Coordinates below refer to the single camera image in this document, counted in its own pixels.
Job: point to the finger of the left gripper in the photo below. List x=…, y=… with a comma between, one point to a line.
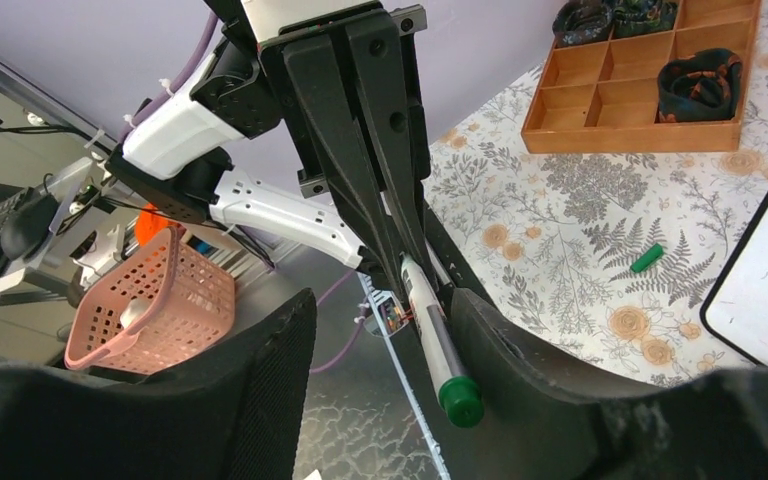
x=323, y=115
x=380, y=85

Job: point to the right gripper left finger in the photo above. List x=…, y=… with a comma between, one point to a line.
x=232, y=412

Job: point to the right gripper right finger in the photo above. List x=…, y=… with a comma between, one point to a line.
x=551, y=415

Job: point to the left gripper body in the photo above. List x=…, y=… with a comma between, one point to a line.
x=258, y=26

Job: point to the green marker cap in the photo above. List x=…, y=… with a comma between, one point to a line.
x=647, y=259

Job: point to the green whiteboard marker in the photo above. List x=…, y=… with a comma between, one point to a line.
x=456, y=393

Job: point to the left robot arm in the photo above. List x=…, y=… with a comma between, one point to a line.
x=214, y=147

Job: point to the pink plastic basket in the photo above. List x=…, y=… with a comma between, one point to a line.
x=162, y=306

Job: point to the dark rolled fabric left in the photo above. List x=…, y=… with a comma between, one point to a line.
x=583, y=22

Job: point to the dark rolled fabric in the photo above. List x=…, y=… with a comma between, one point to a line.
x=583, y=22
x=641, y=17
x=703, y=87

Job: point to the floral table cloth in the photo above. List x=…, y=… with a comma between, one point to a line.
x=552, y=237

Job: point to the orange compartment tray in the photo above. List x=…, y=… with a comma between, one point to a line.
x=602, y=97

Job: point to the dark rolled fabric middle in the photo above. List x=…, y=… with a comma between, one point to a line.
x=641, y=17

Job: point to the dark rolled fabric right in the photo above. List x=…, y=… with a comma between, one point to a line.
x=703, y=87

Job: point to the small whiteboard black frame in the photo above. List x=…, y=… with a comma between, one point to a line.
x=765, y=278

